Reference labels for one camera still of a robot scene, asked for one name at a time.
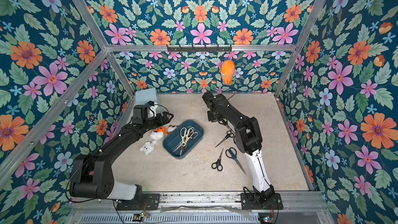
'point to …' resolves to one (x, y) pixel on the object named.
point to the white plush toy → (148, 147)
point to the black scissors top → (226, 122)
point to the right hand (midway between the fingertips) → (216, 118)
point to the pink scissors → (179, 147)
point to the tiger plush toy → (158, 133)
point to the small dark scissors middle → (228, 135)
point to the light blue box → (143, 97)
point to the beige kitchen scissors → (185, 135)
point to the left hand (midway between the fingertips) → (169, 115)
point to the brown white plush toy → (171, 128)
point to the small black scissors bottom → (217, 164)
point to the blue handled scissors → (231, 153)
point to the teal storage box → (174, 139)
